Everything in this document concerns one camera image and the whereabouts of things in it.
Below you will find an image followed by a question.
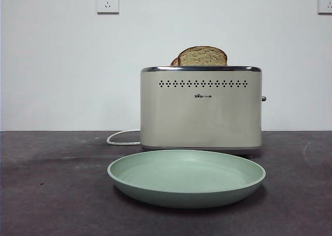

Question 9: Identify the cream two-slot toaster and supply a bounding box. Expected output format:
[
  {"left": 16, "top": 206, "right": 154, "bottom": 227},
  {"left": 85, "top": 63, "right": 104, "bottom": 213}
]
[{"left": 140, "top": 66, "right": 264, "bottom": 158}]

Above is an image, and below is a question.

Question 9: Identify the white toaster power cable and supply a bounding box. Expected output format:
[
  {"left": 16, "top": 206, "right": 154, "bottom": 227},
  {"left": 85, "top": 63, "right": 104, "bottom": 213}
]
[{"left": 106, "top": 130, "right": 142, "bottom": 146}]

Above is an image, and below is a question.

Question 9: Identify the pale green round plate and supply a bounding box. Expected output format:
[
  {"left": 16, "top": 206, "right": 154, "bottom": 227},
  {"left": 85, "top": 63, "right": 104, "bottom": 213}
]
[{"left": 107, "top": 149, "right": 267, "bottom": 209}]

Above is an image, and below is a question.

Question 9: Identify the large brown bread slice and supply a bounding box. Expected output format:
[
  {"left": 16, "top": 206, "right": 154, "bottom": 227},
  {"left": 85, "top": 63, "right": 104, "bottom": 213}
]
[{"left": 177, "top": 46, "right": 229, "bottom": 66}]

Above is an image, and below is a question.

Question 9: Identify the white wall socket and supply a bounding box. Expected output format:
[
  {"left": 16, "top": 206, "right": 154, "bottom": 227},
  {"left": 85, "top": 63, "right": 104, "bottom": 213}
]
[
  {"left": 317, "top": 0, "right": 332, "bottom": 15},
  {"left": 96, "top": 0, "right": 120, "bottom": 15}
]

